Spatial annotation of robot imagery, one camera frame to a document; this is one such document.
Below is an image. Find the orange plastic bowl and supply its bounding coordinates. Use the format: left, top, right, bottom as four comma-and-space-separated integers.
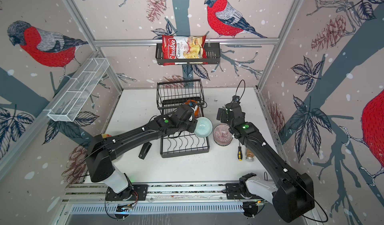
185, 100, 200, 118

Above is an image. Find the light green ceramic bowl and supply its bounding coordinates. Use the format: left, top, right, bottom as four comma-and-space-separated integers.
194, 117, 213, 138

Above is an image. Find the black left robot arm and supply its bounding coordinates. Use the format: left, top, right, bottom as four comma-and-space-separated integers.
85, 104, 197, 193

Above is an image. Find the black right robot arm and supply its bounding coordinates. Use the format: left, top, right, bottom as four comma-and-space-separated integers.
217, 102, 315, 223

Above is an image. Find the pink patterned glass bowl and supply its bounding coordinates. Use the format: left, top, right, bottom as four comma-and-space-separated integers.
213, 124, 233, 146

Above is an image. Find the yellow black screwdriver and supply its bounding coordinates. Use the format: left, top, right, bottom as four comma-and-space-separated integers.
238, 145, 243, 161

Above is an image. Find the glass spice jar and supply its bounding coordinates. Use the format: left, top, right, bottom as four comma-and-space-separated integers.
246, 149, 255, 162

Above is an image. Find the black stapler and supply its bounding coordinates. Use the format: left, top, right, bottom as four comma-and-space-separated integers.
139, 142, 152, 159

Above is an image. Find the red cassava chips bag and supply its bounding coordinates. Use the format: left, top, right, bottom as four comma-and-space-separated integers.
162, 35, 207, 60

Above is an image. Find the yellow cup with markers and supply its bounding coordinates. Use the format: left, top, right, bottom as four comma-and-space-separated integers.
102, 134, 111, 139

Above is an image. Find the black wire dish rack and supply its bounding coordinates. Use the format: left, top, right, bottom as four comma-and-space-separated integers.
157, 79, 210, 158

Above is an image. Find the black wall basket shelf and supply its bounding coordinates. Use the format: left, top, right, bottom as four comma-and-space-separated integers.
155, 43, 221, 66

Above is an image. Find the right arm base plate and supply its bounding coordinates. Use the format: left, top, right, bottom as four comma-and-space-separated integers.
222, 183, 263, 200

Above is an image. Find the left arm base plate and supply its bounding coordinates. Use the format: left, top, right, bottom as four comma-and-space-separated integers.
105, 184, 149, 202

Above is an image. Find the white wire mesh shelf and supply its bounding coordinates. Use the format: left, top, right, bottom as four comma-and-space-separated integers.
48, 58, 110, 122

